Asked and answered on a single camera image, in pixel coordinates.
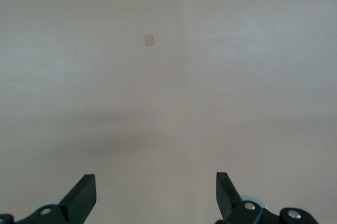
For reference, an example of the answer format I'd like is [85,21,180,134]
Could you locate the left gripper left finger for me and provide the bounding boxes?
[14,173,97,224]

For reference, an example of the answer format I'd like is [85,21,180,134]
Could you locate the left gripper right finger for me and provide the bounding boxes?
[215,171,271,224]

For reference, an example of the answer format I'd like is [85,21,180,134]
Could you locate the brown tape patch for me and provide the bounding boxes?
[144,33,155,47]

